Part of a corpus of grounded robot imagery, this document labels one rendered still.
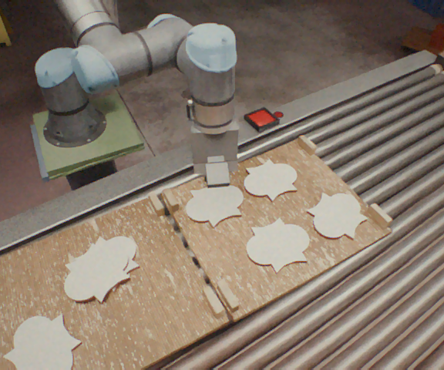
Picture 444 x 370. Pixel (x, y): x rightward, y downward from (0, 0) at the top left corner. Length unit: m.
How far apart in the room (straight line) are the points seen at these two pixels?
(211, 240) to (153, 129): 1.84
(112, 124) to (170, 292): 0.61
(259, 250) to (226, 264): 0.07
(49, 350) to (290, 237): 0.50
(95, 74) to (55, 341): 0.46
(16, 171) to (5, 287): 1.78
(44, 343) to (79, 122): 0.61
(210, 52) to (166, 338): 0.48
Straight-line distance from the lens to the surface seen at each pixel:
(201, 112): 0.61
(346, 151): 1.04
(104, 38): 0.61
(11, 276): 0.85
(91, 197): 0.93
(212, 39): 0.56
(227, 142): 0.66
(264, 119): 1.08
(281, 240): 0.77
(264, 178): 0.88
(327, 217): 0.83
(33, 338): 0.75
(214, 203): 0.82
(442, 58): 1.62
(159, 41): 0.63
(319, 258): 0.78
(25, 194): 2.39
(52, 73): 1.02
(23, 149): 2.72
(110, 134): 1.12
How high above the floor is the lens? 1.58
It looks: 48 degrees down
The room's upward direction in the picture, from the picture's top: straight up
